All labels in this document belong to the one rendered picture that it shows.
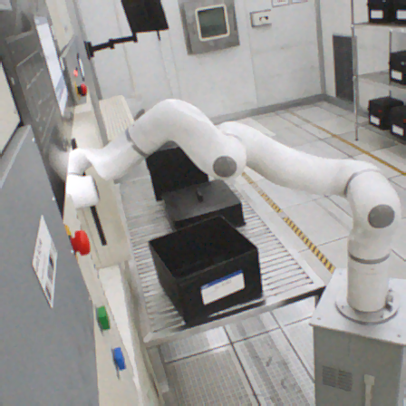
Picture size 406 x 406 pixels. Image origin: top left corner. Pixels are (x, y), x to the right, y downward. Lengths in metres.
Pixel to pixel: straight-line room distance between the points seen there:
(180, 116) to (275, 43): 4.90
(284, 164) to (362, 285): 0.43
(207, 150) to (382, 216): 0.44
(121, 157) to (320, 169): 0.49
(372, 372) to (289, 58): 5.03
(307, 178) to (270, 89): 4.90
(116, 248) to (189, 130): 0.61
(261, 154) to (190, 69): 4.52
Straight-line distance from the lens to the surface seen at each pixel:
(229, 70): 5.71
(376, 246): 1.19
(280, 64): 5.95
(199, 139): 1.01
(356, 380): 1.44
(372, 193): 1.07
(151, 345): 1.36
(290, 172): 1.06
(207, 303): 1.34
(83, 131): 1.34
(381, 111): 4.41
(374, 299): 1.30
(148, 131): 1.06
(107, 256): 1.51
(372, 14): 4.38
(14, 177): 0.41
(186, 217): 1.72
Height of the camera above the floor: 1.66
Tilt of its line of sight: 27 degrees down
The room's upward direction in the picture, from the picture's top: 11 degrees counter-clockwise
